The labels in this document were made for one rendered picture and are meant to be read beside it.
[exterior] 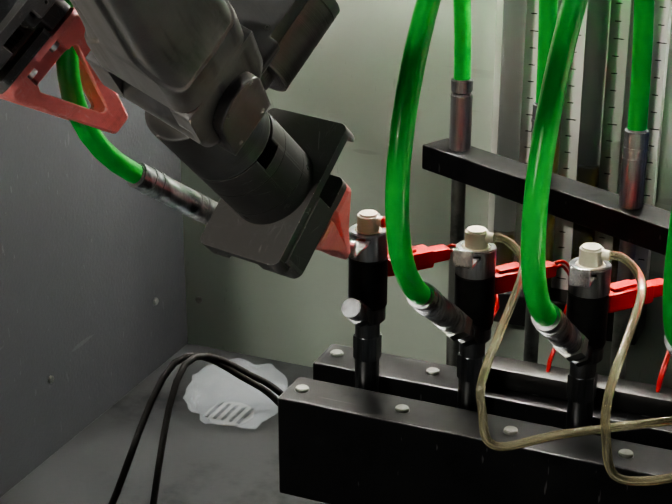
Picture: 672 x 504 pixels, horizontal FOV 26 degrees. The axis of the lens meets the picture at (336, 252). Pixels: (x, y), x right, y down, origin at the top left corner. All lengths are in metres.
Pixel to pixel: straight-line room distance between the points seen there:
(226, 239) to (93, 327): 0.43
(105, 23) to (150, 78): 0.05
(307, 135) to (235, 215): 0.07
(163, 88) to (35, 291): 0.55
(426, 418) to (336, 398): 0.07
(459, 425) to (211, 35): 0.41
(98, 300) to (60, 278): 0.07
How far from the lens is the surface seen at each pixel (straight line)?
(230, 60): 0.74
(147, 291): 1.40
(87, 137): 0.94
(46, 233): 1.24
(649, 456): 1.00
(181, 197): 0.99
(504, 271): 1.02
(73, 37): 0.90
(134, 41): 0.67
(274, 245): 0.89
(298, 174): 0.89
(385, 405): 1.04
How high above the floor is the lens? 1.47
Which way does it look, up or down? 22 degrees down
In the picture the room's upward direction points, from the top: straight up
